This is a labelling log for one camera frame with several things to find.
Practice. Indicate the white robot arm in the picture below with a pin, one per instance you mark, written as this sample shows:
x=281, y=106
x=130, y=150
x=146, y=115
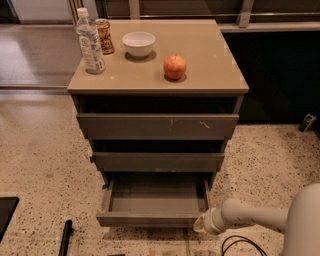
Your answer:
x=299, y=223

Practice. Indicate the black cylindrical bar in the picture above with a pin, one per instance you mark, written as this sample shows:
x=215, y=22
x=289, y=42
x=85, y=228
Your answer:
x=67, y=231

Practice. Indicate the metal window railing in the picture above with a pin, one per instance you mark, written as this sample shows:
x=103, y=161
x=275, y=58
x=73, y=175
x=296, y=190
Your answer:
x=240, y=12

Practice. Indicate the brown patterned drink can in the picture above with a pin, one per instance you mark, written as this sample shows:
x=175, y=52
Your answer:
x=103, y=27

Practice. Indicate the grey top drawer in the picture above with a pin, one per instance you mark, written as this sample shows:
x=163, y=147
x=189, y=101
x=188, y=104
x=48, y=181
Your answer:
x=157, y=126

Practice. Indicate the red apple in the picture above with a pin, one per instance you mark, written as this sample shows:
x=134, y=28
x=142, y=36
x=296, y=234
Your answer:
x=174, y=66

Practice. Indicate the black flat panel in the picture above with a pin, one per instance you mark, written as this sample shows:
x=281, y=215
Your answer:
x=7, y=208

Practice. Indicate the grey middle drawer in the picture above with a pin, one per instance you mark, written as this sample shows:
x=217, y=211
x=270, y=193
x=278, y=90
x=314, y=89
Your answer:
x=158, y=162

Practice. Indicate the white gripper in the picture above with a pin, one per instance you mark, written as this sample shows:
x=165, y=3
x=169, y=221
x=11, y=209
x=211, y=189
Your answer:
x=211, y=221

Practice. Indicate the grey drawer cabinet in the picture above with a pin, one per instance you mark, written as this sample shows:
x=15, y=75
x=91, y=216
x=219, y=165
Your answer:
x=212, y=83

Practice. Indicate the small black wall device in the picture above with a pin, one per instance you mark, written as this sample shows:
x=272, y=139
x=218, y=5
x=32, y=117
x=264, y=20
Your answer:
x=307, y=122

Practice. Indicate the grey bottom drawer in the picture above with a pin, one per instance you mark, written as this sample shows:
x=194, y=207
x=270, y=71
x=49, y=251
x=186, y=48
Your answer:
x=159, y=200

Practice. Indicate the clear plastic water bottle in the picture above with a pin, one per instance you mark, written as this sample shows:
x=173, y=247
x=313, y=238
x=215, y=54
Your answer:
x=89, y=42

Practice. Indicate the white ceramic bowl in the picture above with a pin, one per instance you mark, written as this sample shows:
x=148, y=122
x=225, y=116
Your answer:
x=138, y=44

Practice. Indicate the grey drawer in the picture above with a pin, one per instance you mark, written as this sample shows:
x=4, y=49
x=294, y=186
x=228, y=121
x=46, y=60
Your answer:
x=157, y=126
x=159, y=200
x=158, y=162

